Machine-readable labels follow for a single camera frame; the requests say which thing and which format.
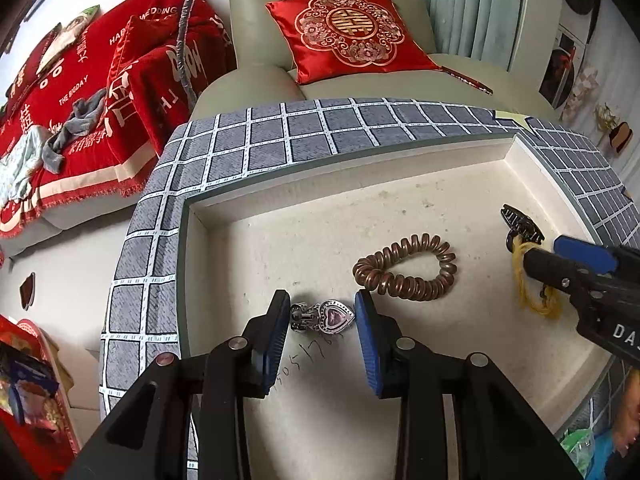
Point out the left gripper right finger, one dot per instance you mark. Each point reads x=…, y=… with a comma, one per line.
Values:
x=378, y=335

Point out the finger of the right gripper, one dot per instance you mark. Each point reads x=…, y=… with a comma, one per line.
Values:
x=563, y=274
x=596, y=258

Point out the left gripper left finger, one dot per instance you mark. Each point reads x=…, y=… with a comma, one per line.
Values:
x=266, y=334

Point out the silver pink heart charm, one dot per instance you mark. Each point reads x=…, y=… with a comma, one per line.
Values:
x=330, y=317

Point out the black hair claw clip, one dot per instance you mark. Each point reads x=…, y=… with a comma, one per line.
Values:
x=520, y=224

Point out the green translucent bangle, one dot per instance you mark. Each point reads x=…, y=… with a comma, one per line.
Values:
x=581, y=447

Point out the person's right hand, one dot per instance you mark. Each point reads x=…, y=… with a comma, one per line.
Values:
x=626, y=426

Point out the grey checkered tablecloth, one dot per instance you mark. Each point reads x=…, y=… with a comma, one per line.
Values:
x=290, y=195

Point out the lower washing machine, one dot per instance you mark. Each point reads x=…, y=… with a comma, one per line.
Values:
x=562, y=69

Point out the green leather armchair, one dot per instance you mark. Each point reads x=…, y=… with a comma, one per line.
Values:
x=289, y=50

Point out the teal curtain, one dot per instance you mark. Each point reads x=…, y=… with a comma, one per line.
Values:
x=481, y=29

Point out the sofa with red blanket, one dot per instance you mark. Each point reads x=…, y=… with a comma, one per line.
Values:
x=148, y=58

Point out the grey cloth on sofa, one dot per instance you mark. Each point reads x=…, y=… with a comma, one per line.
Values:
x=83, y=118

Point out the white clothes on sofa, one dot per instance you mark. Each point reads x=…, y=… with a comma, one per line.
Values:
x=20, y=163

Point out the red embroidered cushion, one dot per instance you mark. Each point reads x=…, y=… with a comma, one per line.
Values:
x=334, y=38

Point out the red pillow on sofa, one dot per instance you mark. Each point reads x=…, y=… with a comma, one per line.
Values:
x=28, y=72

